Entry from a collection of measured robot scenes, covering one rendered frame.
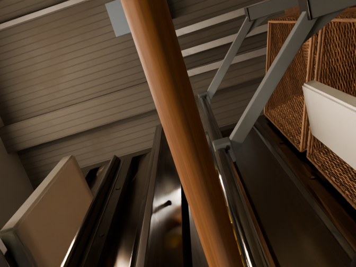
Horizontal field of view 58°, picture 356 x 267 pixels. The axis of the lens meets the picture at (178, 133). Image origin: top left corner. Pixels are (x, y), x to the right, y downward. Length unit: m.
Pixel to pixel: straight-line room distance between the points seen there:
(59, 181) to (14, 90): 3.90
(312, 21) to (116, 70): 3.13
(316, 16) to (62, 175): 0.53
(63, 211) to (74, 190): 0.02
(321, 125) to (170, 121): 0.11
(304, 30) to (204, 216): 0.44
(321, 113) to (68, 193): 0.13
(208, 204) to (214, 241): 0.04
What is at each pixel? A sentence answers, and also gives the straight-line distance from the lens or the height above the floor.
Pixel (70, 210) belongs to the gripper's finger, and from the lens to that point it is 0.17.
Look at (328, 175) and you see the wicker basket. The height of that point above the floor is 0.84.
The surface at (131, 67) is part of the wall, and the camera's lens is 3.61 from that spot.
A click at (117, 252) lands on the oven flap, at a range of 1.17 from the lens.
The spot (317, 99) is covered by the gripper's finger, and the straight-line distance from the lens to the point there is 0.16.
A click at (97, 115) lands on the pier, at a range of 3.60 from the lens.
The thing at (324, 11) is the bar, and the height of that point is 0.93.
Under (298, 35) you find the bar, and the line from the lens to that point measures 0.63.
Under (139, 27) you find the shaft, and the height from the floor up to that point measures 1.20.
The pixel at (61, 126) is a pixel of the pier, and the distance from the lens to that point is 3.75.
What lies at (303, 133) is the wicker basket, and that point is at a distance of 1.31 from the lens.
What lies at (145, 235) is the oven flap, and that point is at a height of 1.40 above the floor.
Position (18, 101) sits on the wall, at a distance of 4.06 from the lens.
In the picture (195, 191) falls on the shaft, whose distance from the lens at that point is 0.26.
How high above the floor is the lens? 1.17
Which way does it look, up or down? 5 degrees up
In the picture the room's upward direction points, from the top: 106 degrees counter-clockwise
